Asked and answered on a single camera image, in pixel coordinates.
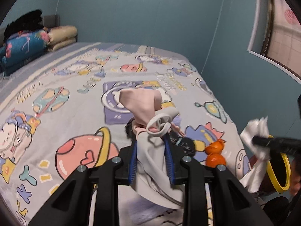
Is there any person's right hand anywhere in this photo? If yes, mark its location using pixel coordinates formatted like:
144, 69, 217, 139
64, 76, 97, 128
290, 158, 300, 196

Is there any yellow-rimmed red trash bin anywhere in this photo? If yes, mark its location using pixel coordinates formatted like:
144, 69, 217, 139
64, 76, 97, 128
258, 149, 291, 195

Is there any orange tangerine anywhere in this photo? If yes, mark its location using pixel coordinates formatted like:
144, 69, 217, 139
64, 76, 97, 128
204, 139, 226, 155
206, 153, 227, 168

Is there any black plastic bag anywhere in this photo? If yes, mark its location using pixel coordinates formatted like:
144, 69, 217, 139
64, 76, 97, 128
125, 117, 136, 141
169, 131, 196, 157

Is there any grey padded headboard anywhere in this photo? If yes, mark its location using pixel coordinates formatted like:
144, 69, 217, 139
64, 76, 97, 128
0, 14, 60, 47

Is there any blue floral folded quilt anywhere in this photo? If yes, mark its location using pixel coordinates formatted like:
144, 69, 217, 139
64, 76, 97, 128
1, 30, 49, 76

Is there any cartoon space print bedsheet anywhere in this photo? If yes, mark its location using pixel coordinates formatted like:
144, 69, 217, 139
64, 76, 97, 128
1, 43, 251, 225

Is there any window with frosted glass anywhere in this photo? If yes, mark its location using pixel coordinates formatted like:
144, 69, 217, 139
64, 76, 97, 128
247, 0, 300, 83

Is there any beige folded blanket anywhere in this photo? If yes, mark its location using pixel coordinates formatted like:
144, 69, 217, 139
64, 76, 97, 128
47, 26, 78, 52

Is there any grey pink cloth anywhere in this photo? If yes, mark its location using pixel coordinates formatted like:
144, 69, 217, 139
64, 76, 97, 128
119, 88, 184, 209

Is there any black clothing pile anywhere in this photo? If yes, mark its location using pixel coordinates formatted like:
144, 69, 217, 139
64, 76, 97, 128
4, 9, 43, 42

